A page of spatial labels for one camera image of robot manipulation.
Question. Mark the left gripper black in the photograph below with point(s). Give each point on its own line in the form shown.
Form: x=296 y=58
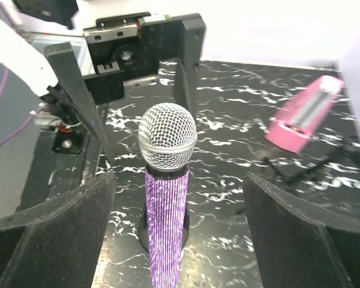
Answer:
x=127 y=51

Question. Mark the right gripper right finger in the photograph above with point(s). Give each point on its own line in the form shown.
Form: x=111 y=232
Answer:
x=298 y=243

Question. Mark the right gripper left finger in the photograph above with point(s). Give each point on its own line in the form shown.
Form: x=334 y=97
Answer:
x=57 y=243

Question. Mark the purple glitter microphone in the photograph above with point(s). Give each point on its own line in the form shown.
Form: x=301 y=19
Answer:
x=167 y=136

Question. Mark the black left-edge clip stand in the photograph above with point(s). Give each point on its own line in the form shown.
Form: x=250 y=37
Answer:
x=165 y=215

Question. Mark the black tripod stand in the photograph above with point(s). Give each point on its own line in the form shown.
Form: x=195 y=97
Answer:
x=331 y=181

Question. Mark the pink metronome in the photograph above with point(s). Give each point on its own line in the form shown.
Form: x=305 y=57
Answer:
x=293 y=125

